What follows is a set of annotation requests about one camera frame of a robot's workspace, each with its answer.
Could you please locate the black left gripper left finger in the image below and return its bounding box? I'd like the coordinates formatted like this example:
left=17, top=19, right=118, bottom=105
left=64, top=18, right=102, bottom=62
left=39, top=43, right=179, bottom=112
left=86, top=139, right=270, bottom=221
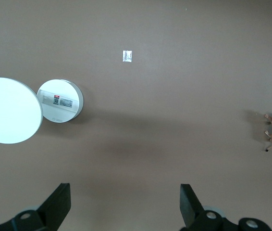
left=0, top=182, right=71, bottom=231

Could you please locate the small tape patch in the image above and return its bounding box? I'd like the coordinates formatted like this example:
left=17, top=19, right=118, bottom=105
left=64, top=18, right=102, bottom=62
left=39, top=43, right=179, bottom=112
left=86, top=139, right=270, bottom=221
left=122, top=50, right=133, bottom=64

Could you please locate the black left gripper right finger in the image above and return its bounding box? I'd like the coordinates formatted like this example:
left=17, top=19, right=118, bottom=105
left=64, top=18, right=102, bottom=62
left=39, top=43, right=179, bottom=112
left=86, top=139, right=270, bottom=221
left=179, top=184, right=272, bottom=231

